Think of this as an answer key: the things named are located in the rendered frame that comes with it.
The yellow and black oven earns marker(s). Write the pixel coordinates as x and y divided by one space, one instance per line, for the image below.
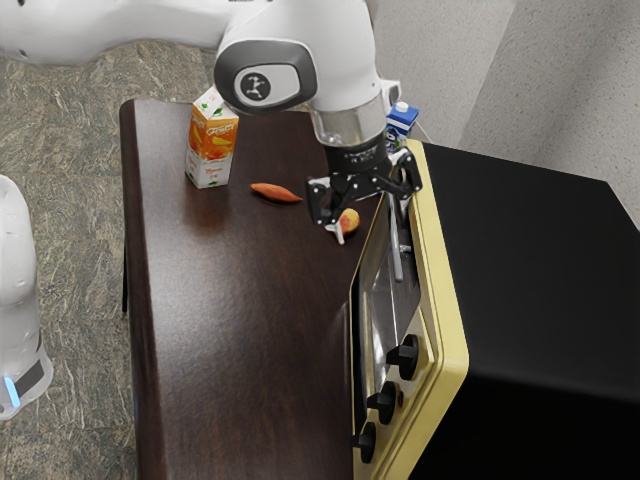
525 310

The peach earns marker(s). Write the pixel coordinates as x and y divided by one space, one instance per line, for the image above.
351 221

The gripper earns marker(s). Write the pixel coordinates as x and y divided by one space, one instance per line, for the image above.
356 159

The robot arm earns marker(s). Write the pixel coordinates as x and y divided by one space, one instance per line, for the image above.
300 40

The blue and white milk carton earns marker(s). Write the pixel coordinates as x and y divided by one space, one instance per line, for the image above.
399 125

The orange juice carton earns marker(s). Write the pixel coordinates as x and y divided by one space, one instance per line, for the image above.
210 145

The orange sweet potato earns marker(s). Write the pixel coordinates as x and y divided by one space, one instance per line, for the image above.
275 193

